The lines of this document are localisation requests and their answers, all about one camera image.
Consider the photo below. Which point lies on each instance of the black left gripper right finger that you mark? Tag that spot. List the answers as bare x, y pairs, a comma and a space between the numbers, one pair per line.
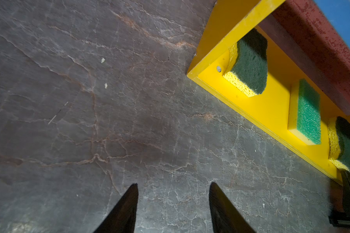
225, 217

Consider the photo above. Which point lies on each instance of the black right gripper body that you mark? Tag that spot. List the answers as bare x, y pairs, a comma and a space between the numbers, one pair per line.
340, 219

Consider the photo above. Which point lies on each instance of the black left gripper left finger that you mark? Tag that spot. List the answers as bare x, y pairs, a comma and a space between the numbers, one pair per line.
122, 217

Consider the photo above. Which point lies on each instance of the dark green curved sponge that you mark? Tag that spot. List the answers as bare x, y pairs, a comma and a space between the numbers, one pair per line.
247, 68
339, 140

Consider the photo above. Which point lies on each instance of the green yellow scrub sponge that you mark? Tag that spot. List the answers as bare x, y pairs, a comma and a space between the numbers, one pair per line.
304, 113

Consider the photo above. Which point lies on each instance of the yellow wooden shelf unit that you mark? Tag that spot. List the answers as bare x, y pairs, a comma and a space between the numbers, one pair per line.
306, 40

